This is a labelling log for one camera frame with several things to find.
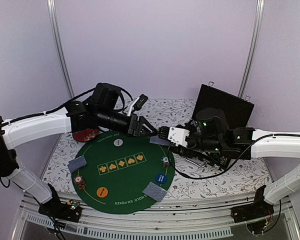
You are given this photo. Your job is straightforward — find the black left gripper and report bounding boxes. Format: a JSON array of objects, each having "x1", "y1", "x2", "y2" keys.
[{"x1": 97, "y1": 107, "x2": 159, "y2": 139}]

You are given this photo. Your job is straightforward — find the blue playing card deck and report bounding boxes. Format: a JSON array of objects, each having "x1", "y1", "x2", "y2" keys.
[{"x1": 149, "y1": 136, "x2": 171, "y2": 146}]

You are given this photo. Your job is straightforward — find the white dealer button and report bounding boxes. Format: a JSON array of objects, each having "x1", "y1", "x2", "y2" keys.
[{"x1": 113, "y1": 138, "x2": 124, "y2": 147}]

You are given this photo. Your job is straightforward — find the blue topped chip stack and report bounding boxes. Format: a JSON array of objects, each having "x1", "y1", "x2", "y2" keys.
[{"x1": 161, "y1": 156, "x2": 170, "y2": 168}]

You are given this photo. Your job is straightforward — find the blue small blind button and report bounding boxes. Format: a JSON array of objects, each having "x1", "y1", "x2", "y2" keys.
[{"x1": 155, "y1": 173, "x2": 168, "y2": 184}]

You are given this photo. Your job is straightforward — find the dealt cards bottom pile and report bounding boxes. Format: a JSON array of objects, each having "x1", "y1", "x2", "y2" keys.
[{"x1": 142, "y1": 182, "x2": 167, "y2": 202}]

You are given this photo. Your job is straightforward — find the dealt cards pile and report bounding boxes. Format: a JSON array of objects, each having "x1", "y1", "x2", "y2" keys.
[
  {"x1": 67, "y1": 155, "x2": 87, "y2": 174},
  {"x1": 142, "y1": 182, "x2": 167, "y2": 202}
]

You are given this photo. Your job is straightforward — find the orange big blind button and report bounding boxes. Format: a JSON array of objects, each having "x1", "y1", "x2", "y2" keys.
[{"x1": 96, "y1": 186, "x2": 109, "y2": 198}]

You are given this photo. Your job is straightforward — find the red topped chip stack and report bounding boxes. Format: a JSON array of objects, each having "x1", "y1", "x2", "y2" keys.
[{"x1": 73, "y1": 175, "x2": 87, "y2": 190}]

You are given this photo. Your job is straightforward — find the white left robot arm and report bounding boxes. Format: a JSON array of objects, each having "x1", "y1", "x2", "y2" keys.
[{"x1": 0, "y1": 82, "x2": 157, "y2": 217}]

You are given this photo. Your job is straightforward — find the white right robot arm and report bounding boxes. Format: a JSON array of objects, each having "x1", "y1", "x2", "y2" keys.
[{"x1": 157, "y1": 108, "x2": 300, "y2": 218}]

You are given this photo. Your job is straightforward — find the black poker chip case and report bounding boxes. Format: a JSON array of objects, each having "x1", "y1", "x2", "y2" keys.
[{"x1": 184, "y1": 83, "x2": 255, "y2": 172}]

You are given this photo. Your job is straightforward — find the round green poker mat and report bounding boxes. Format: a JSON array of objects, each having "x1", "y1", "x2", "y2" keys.
[{"x1": 71, "y1": 131, "x2": 175, "y2": 215}]

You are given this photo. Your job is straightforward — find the red floral round tin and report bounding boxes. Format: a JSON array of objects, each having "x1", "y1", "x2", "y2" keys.
[{"x1": 72, "y1": 128, "x2": 99, "y2": 143}]

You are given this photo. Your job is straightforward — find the silver case handle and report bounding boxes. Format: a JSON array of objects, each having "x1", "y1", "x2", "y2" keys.
[{"x1": 185, "y1": 158, "x2": 208, "y2": 169}]

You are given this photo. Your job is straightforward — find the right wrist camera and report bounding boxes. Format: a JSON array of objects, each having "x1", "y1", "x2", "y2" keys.
[{"x1": 167, "y1": 127, "x2": 190, "y2": 148}]

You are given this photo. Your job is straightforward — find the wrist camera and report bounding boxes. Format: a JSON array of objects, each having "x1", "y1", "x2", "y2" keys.
[
  {"x1": 125, "y1": 94, "x2": 149, "y2": 117},
  {"x1": 167, "y1": 127, "x2": 190, "y2": 148}
]

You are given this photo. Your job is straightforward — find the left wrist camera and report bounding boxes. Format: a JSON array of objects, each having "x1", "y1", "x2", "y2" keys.
[{"x1": 125, "y1": 94, "x2": 149, "y2": 117}]

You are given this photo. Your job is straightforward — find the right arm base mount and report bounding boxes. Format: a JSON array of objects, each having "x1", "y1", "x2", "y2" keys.
[{"x1": 230, "y1": 185, "x2": 274, "y2": 235}]

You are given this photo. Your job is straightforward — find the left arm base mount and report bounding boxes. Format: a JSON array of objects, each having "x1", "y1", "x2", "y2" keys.
[{"x1": 38, "y1": 183, "x2": 83, "y2": 223}]

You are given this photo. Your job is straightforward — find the left aluminium frame post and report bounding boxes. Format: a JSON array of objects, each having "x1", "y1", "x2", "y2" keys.
[{"x1": 46, "y1": 0, "x2": 75, "y2": 98}]

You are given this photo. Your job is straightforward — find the aluminium frame post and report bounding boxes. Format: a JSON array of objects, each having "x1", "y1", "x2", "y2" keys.
[
  {"x1": 237, "y1": 0, "x2": 265, "y2": 100},
  {"x1": 46, "y1": 0, "x2": 75, "y2": 98}
]

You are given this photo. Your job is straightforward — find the right aluminium frame post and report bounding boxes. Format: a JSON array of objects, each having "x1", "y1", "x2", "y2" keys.
[{"x1": 237, "y1": 0, "x2": 265, "y2": 100}]

